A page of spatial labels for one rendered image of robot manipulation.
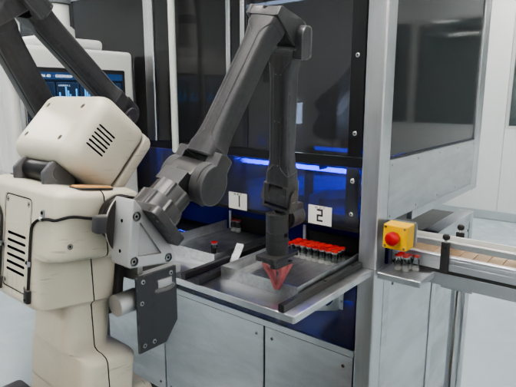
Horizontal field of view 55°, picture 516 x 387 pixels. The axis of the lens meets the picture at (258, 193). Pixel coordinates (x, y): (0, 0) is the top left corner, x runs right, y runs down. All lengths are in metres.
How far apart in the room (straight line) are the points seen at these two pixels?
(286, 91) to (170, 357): 1.48
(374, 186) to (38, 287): 0.92
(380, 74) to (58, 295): 0.98
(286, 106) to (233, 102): 0.20
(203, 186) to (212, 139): 0.09
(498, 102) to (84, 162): 5.44
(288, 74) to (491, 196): 5.19
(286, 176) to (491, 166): 5.04
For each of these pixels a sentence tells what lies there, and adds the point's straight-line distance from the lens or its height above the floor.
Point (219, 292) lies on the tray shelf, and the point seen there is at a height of 0.88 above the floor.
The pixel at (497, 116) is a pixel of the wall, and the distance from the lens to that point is 6.05.
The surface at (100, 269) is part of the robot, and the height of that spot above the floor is 1.06.
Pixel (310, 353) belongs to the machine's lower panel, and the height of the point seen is 0.54.
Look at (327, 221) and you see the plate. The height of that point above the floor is 1.00.
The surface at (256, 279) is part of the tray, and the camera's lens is 1.35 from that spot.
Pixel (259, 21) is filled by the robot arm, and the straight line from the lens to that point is 1.01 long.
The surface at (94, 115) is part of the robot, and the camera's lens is 0.93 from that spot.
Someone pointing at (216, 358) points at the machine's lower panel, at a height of 0.37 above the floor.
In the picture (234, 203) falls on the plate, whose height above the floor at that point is 1.01.
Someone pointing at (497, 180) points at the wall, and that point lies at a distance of 6.11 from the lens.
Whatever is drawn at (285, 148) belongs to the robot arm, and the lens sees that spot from 1.14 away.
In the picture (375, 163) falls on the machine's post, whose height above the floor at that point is 1.20.
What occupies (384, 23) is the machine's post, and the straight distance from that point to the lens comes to 1.44.
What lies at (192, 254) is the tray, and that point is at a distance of 1.58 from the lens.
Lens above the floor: 1.39
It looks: 11 degrees down
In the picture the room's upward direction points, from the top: straight up
